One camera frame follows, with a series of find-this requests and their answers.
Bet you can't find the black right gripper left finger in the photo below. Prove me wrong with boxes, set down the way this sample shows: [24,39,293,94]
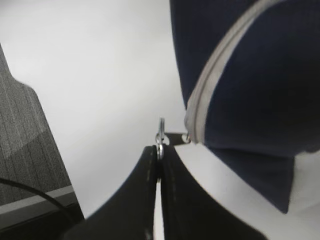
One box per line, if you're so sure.
[63,145,157,240]

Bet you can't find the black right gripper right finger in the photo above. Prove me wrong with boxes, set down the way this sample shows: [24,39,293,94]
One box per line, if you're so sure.
[160,146,266,240]

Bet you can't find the navy blue lunch bag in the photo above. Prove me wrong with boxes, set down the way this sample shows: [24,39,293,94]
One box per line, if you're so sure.
[170,0,320,214]

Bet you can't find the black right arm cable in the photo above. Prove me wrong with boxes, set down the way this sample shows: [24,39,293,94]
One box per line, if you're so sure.
[0,177,78,226]

